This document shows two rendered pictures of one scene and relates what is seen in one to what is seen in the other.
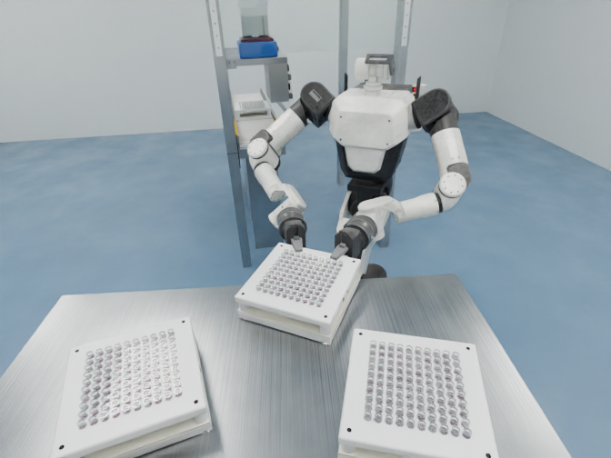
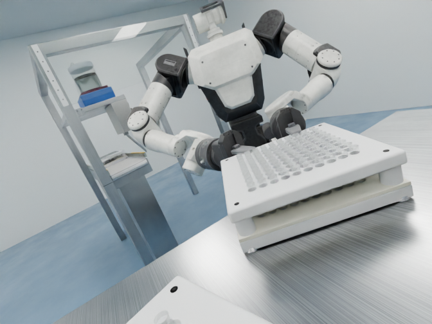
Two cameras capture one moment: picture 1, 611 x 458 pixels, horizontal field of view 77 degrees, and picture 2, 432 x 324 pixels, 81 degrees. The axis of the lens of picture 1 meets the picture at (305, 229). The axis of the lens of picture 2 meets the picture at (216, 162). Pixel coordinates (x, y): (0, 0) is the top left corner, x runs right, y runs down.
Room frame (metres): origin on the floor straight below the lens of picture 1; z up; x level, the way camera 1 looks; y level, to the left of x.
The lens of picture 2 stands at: (0.40, 0.27, 1.08)
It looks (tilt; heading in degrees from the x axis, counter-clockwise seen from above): 15 degrees down; 341
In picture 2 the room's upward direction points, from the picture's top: 22 degrees counter-clockwise
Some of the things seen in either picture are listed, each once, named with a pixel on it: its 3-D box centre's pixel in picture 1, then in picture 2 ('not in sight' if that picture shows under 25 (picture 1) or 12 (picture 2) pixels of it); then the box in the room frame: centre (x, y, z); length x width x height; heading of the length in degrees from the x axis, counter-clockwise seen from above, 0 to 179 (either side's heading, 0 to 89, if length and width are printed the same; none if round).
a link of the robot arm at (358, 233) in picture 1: (353, 241); (290, 128); (0.93, -0.14, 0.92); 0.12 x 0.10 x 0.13; 148
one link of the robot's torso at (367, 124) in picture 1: (375, 128); (228, 76); (1.40, -0.27, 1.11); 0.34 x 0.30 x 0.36; 66
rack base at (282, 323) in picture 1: (302, 293); (296, 184); (0.77, 0.01, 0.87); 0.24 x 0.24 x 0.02; 66
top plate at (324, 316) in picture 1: (301, 280); (288, 161); (0.77, 0.02, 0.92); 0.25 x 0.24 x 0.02; 66
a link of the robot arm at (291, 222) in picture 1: (293, 233); (224, 155); (0.99, 0.04, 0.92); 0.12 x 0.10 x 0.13; 8
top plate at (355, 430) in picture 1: (414, 388); not in sight; (0.45, -0.19, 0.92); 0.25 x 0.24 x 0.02; 77
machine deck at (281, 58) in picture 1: (247, 55); (90, 113); (2.47, 0.31, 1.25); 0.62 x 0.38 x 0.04; 11
